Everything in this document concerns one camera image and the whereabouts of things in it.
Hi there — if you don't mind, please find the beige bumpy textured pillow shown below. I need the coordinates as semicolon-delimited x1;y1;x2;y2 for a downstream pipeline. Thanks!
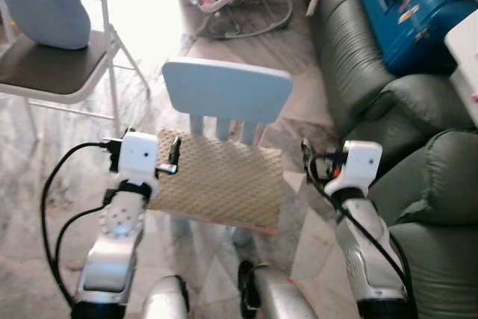
148;128;285;235

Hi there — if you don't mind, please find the light blue child chair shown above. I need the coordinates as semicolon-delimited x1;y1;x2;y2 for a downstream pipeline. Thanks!
162;58;294;249

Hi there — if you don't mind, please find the silver right robot leg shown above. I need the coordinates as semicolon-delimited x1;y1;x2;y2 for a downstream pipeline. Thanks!
238;259;318;319

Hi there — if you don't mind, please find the silver robot leg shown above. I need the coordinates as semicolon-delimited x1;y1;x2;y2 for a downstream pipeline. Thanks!
238;259;318;319
140;274;191;319

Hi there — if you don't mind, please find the silver left robot leg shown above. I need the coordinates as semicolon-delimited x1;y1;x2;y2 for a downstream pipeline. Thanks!
140;274;191;319

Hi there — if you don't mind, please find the white-framed folding chair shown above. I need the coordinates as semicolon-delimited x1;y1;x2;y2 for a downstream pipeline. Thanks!
0;0;152;140

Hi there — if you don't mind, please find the blue hard case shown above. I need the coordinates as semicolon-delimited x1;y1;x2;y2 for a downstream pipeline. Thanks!
353;0;478;77

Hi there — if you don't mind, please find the white table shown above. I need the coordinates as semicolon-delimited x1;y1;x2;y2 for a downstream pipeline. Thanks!
444;9;478;127

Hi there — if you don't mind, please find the grey-blue cushion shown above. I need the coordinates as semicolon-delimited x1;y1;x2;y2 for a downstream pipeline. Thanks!
0;0;92;51

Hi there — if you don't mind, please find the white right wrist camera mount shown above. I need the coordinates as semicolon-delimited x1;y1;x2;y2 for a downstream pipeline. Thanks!
326;140;384;199

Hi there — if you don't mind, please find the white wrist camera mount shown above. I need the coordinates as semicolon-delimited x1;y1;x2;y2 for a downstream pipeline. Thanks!
118;131;160;185
326;140;384;199

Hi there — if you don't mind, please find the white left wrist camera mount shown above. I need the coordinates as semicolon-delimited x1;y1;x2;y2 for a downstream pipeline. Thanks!
118;131;160;185

